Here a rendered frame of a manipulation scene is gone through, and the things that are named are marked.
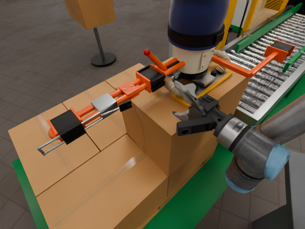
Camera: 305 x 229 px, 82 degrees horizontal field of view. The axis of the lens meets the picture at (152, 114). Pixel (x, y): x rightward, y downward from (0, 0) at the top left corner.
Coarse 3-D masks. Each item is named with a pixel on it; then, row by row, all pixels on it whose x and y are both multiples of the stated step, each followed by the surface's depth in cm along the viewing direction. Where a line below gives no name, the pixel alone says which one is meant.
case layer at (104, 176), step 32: (96, 96) 143; (32, 128) 124; (96, 128) 122; (32, 160) 107; (64, 160) 106; (96, 160) 105; (128, 160) 105; (192, 160) 117; (64, 192) 94; (96, 192) 93; (128, 192) 93; (160, 192) 105; (64, 224) 84; (96, 224) 83; (128, 224) 97
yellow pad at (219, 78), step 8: (208, 72) 89; (216, 72) 85; (224, 72) 88; (216, 80) 84; (224, 80) 87; (200, 88) 81; (208, 88) 82; (176, 96) 79; (200, 96) 78; (184, 104) 76
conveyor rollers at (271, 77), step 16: (304, 16) 233; (272, 32) 207; (288, 32) 204; (304, 32) 201; (256, 48) 187; (240, 64) 164; (256, 64) 169; (272, 64) 167; (256, 80) 150; (272, 80) 149; (256, 96) 138
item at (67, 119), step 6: (72, 108) 57; (60, 114) 56; (66, 114) 56; (72, 114) 56; (48, 120) 54; (54, 120) 54; (60, 120) 54; (66, 120) 54; (72, 120) 54; (78, 120) 54; (54, 126) 53; (60, 126) 53; (66, 126) 53; (84, 126) 57; (54, 132) 51; (60, 138) 53
